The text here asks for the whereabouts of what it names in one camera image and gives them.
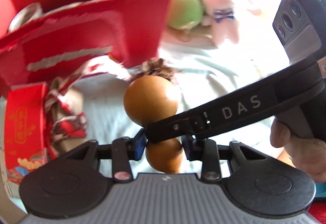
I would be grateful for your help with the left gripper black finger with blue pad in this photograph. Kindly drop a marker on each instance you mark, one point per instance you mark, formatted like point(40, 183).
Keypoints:
point(72, 184)
point(253, 181)

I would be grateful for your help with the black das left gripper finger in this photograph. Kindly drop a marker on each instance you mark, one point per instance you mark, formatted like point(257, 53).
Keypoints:
point(237, 109)

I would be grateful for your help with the beige box with patterned ribbon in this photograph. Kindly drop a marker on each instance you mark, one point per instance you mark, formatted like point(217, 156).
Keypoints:
point(64, 104)

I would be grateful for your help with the small red gift box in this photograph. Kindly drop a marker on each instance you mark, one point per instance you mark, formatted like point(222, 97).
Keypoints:
point(26, 137)

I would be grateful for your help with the brown pine cone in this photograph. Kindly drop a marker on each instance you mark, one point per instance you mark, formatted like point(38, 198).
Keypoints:
point(155, 67)

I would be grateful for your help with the brown gourd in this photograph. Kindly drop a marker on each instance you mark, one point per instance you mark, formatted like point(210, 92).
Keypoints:
point(147, 100)

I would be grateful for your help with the clear printed tape roll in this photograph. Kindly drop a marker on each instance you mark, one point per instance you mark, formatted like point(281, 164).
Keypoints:
point(27, 14)

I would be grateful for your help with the person's hand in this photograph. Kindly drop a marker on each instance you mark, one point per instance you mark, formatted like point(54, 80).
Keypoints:
point(307, 154)

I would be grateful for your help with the pink plush toy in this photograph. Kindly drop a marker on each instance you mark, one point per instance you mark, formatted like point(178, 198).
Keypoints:
point(219, 15)

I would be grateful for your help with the green plush ball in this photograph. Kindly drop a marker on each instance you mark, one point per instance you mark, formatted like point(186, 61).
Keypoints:
point(184, 14)

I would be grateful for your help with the red cardboard box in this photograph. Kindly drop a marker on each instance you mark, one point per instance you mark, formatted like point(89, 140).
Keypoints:
point(71, 32)

